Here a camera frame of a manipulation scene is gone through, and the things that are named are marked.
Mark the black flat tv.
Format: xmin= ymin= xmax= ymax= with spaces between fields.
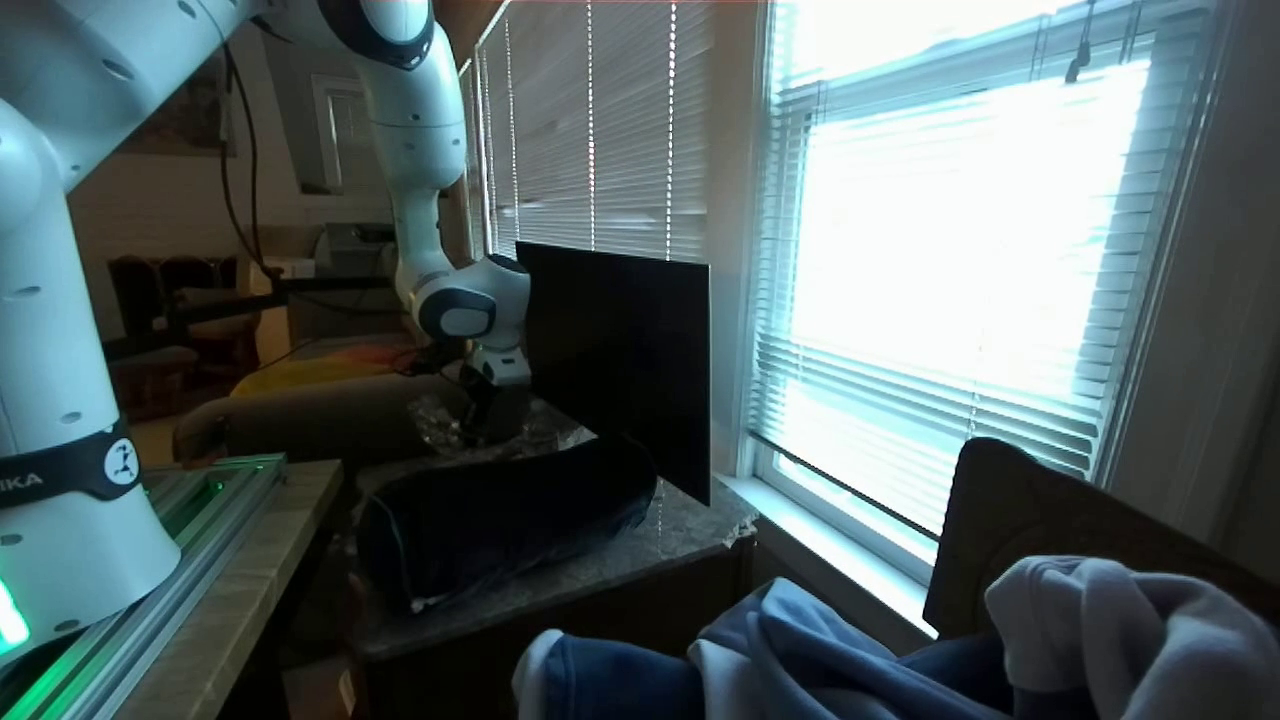
xmin=511 ymin=239 xmax=715 ymax=507

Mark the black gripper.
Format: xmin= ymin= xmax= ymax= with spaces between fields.
xmin=455 ymin=340 xmax=537 ymax=449

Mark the clear plastic bag with cable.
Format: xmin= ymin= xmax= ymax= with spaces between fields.
xmin=405 ymin=380 xmax=599 ymax=469

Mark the blue and white cloth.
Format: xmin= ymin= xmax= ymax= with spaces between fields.
xmin=508 ymin=550 xmax=1280 ymax=720

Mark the dark background chair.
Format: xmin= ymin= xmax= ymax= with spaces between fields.
xmin=101 ymin=250 xmax=206 ymax=421

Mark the wide white window blind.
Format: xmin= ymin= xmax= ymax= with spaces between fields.
xmin=469 ymin=0 xmax=735 ymax=267

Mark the green lit metal base rail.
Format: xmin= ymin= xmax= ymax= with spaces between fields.
xmin=0 ymin=449 xmax=292 ymax=720

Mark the bright white window blind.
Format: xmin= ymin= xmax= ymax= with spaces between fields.
xmin=749 ymin=0 xmax=1227 ymax=541

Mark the beige couch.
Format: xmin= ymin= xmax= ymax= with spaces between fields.
xmin=167 ymin=366 xmax=462 ymax=469

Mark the light wooden robot stand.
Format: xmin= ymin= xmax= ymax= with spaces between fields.
xmin=116 ymin=455 xmax=348 ymax=720

